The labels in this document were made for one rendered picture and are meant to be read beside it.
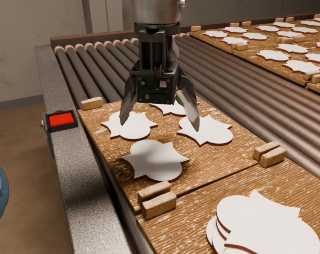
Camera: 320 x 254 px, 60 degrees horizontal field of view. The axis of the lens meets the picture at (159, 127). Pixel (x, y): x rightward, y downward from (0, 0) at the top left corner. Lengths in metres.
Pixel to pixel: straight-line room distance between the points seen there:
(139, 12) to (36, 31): 2.58
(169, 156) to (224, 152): 0.13
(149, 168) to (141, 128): 0.15
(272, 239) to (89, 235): 0.28
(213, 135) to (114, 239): 0.33
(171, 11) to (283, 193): 0.37
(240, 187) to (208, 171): 0.07
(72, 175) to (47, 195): 1.35
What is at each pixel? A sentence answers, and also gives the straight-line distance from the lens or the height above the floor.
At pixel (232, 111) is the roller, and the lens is 0.84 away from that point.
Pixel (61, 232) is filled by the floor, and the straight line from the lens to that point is 1.73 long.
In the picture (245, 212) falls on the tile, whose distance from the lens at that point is 0.46.
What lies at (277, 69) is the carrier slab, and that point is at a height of 0.94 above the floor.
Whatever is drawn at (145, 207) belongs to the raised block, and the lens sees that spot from 0.46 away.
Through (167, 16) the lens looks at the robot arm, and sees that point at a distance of 0.42.
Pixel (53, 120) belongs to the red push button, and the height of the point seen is 0.93.
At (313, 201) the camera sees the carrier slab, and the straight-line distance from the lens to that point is 0.57.
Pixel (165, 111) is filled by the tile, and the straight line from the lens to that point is 0.75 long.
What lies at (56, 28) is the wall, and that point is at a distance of 2.99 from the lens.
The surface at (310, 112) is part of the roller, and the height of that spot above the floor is 0.92.
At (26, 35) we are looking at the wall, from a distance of 2.98.
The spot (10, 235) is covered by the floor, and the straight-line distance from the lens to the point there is 1.82.
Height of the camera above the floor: 1.30
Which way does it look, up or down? 32 degrees down
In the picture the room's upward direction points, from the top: straight up
